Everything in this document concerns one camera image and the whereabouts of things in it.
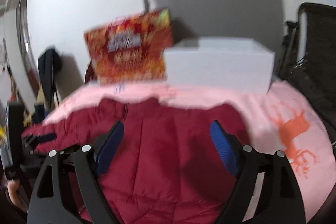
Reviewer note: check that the dark hanging clothes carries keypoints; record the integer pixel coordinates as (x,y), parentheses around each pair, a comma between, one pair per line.
(49,65)

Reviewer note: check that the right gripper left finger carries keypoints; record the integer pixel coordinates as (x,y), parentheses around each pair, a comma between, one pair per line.
(65,178)

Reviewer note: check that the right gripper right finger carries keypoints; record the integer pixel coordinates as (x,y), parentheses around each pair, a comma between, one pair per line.
(280,198)

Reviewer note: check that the dark red puffer jacket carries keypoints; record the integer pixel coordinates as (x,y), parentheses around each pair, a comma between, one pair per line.
(166,169)

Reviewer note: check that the red gold gift box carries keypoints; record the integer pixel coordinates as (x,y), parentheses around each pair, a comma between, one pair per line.
(129,49)

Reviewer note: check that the pink patterned bed sheet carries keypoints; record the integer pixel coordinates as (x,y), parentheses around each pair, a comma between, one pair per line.
(281,119)

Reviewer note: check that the white storage box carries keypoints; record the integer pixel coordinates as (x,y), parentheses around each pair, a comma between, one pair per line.
(239,64)

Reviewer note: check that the person left hand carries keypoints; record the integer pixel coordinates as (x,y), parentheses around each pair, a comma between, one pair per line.
(14,196)

